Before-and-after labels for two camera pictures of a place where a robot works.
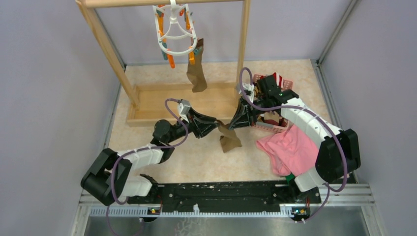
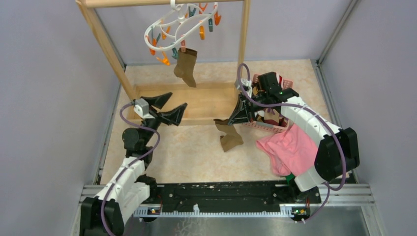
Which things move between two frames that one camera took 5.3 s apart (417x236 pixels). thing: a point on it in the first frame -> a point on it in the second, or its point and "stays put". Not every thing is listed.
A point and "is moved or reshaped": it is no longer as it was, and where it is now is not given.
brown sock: [230, 140] stays put
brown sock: [196, 73] -> [185, 68]
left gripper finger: [204, 118] -> [158, 101]
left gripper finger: [203, 131] -> [173, 116]
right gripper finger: [243, 108] stays put
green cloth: [289, 177] stays put
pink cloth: [291, 152] stays put
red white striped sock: [278, 79] stays put
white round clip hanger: [176, 31] is moved or reshaped
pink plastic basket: [287, 85] stays put
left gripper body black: [193, 125] -> [152, 123]
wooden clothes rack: [169, 104] stays put
